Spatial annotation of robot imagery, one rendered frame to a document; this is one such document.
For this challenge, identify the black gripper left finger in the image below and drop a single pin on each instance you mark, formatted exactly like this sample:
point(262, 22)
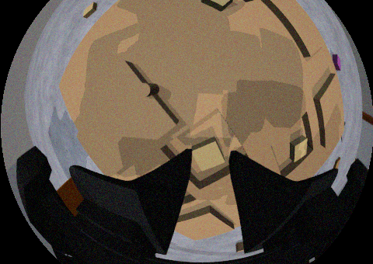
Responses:
point(153, 200)

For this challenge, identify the small purple block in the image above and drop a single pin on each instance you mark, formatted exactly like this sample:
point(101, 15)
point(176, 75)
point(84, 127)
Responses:
point(336, 62)

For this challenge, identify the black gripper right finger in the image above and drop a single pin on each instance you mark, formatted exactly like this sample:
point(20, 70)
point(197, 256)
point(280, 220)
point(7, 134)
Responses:
point(267, 200)

